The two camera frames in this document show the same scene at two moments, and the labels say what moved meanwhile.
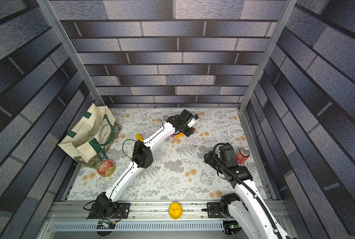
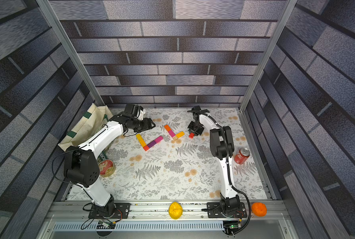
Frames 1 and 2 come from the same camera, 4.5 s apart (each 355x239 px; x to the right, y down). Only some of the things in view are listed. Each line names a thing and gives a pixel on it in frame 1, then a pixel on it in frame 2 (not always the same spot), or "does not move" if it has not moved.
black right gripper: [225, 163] → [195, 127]
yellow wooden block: [139, 137] does not move
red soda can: [242, 156] does not move
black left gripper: [190, 132] → [148, 124]
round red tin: [105, 168] does not move
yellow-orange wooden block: [179, 135] does not move
